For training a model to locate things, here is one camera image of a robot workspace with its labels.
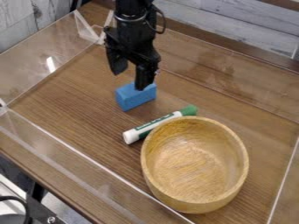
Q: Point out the blue rectangular block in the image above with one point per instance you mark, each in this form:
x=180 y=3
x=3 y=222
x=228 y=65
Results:
x=131 y=98

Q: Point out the green and white marker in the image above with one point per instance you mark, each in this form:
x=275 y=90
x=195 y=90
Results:
x=139 y=132

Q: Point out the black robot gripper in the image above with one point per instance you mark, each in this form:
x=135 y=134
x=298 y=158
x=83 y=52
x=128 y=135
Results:
x=130 y=45

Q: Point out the brown wooden bowl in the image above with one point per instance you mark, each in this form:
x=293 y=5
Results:
x=195 y=164

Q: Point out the clear acrylic corner bracket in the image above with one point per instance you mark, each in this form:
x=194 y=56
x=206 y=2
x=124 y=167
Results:
x=90 y=32

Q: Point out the clear acrylic barrier wall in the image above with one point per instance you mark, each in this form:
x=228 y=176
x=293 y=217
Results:
x=103 y=196

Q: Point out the black metal mount base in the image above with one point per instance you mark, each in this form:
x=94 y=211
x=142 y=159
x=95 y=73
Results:
x=12 y=214

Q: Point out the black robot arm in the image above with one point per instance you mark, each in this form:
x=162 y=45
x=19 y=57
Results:
x=134 y=9

